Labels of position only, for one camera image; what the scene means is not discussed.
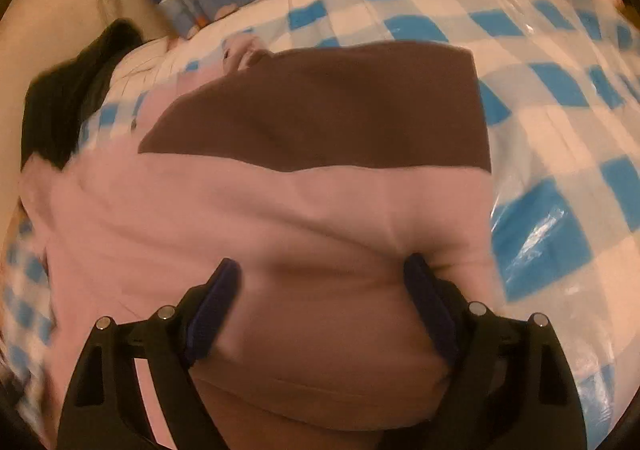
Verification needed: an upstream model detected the pink and brown jacket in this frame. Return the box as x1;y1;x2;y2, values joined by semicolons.
21;37;500;449

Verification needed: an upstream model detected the blue white checkered bed cover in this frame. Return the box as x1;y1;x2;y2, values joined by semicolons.
0;0;640;450

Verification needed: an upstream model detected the black garment pile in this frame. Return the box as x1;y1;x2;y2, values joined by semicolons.
21;19;143;168

